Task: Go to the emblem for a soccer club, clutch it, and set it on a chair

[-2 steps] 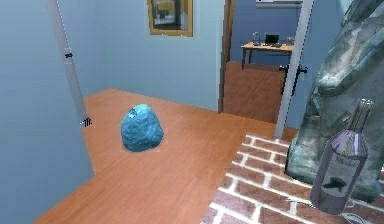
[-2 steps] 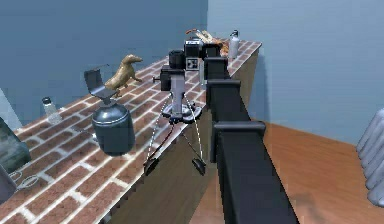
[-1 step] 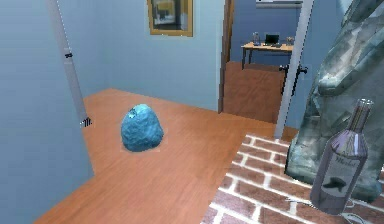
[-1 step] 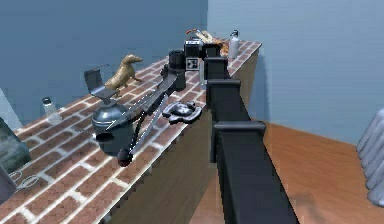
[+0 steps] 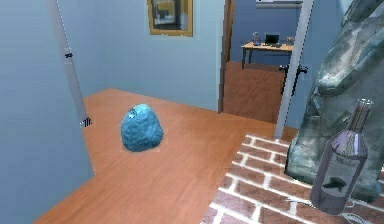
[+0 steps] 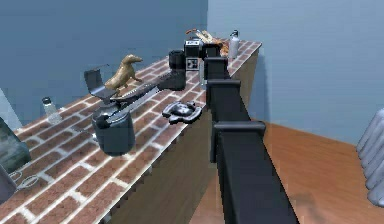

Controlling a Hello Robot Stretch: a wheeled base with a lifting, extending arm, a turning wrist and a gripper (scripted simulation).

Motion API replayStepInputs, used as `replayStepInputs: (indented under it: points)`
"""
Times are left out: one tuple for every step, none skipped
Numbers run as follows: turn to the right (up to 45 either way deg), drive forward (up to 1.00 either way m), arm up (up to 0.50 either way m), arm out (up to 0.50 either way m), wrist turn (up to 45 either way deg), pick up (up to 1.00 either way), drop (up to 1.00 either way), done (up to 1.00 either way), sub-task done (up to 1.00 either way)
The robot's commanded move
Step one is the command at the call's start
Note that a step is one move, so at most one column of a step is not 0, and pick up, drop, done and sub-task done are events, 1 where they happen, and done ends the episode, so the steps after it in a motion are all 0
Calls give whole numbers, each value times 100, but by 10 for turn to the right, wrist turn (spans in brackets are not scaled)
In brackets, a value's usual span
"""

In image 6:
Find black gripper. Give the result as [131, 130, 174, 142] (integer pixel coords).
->
[95, 49, 187, 130]

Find grey soccer club emblem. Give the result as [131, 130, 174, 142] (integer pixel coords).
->
[161, 101, 204, 126]

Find grey ribbed chair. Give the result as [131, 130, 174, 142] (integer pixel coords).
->
[355, 107, 384, 208]

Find golden animal statue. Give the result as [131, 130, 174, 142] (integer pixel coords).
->
[104, 53, 144, 98]

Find dark grey round pot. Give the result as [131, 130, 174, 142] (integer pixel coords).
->
[91, 105, 137, 157]

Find glass salt shaker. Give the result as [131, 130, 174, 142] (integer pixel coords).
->
[41, 96, 63, 125]

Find brick top wooden table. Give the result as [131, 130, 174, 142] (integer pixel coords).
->
[0, 39, 263, 224]

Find white bottle with black cap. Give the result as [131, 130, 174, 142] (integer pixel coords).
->
[227, 29, 241, 60]

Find grey rounded object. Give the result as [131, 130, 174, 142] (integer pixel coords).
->
[0, 164, 18, 205]

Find thin wire eyeglasses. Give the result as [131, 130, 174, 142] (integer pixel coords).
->
[9, 170, 40, 192]

